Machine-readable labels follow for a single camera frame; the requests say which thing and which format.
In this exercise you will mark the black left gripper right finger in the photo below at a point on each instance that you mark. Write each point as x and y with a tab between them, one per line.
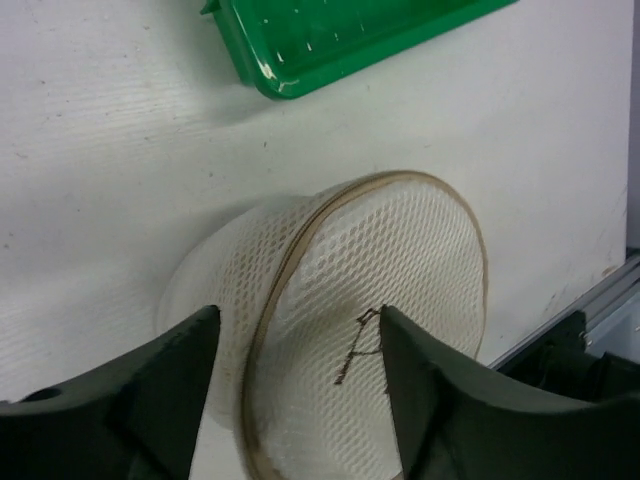
454	418

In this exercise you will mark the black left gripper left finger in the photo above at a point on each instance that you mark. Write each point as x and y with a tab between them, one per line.
134	417

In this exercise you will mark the white mesh laundry bag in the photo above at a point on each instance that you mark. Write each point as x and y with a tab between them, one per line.
299	283

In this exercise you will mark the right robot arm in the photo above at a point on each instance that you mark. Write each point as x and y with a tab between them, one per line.
557	361

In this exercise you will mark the green plastic tray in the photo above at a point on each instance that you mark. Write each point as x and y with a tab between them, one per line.
289	48

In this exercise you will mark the aluminium mounting rail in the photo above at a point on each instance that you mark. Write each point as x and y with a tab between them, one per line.
606	318

